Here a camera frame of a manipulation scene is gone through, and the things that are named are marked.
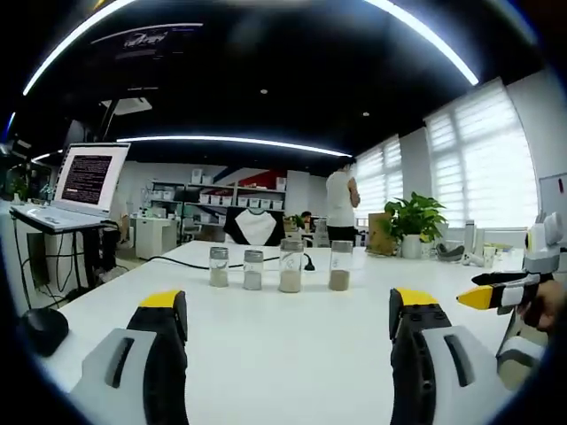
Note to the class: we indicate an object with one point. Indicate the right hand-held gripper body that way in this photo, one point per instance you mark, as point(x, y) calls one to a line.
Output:
point(540, 259)

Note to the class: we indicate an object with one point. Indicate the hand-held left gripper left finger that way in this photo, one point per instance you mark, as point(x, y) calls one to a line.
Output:
point(164, 354)

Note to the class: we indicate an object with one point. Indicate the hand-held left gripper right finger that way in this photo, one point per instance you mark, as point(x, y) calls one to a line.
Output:
point(412, 354)

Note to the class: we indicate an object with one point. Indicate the small seasoning bottle beige powder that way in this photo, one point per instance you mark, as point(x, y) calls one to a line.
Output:
point(219, 279)

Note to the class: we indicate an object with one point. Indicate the tall seasoning bottle brown powder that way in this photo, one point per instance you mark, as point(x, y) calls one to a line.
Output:
point(339, 280)

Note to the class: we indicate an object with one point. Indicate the small seasoning bottle white powder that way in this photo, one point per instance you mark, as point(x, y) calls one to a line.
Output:
point(253, 281)

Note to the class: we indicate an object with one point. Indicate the tall seasoning bottle pale powder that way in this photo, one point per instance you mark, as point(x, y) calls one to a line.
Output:
point(291, 281)

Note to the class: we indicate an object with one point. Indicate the person's right hand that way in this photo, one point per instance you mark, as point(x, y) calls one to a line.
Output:
point(549, 305)

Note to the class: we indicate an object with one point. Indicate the white paper cup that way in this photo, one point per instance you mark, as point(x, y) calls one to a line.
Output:
point(489, 257)

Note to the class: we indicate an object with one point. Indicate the white game controller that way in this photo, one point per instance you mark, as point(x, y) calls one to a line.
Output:
point(471, 260)

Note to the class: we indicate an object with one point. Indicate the grey curved device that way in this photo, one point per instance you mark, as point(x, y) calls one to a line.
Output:
point(449, 254)

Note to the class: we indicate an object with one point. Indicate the white tall flask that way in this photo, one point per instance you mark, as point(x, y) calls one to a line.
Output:
point(470, 234)

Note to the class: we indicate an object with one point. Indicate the whiteboard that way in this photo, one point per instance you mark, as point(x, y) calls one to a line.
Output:
point(551, 199)

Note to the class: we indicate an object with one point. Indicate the green potted plant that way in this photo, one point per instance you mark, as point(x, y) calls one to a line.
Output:
point(412, 212)

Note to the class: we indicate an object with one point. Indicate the large window blind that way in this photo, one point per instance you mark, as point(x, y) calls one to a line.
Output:
point(483, 168)

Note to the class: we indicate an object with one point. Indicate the white cabinet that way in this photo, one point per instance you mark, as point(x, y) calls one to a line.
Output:
point(153, 239)

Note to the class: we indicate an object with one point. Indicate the brown cardboard box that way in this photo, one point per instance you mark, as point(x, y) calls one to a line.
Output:
point(378, 234)

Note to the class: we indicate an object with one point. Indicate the black rounded device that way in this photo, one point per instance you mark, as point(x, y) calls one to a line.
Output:
point(44, 332)

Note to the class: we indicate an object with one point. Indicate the black laptop stand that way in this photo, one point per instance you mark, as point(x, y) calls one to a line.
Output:
point(90, 257)

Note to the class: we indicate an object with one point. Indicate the small window blind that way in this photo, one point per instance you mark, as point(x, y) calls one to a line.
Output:
point(376, 181)

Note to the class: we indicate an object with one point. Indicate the black and white shirt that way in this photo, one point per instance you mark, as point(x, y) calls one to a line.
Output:
point(254, 226)

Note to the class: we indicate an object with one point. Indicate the shelf of white storage boxes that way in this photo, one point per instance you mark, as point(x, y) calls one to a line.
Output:
point(248, 202)

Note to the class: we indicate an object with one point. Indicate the white laptop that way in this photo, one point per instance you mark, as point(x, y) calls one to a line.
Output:
point(88, 177)

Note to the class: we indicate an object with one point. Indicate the curved ceiling light strip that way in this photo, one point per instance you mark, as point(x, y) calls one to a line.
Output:
point(26, 90)
point(221, 139)
point(469, 76)

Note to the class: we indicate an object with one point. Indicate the small leafy plant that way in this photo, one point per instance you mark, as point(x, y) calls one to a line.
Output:
point(20, 188)

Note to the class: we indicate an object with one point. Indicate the ceiling air conditioner unit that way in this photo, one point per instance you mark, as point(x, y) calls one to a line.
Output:
point(133, 105)

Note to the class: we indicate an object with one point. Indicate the dark hanging sign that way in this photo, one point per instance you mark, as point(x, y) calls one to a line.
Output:
point(146, 40)

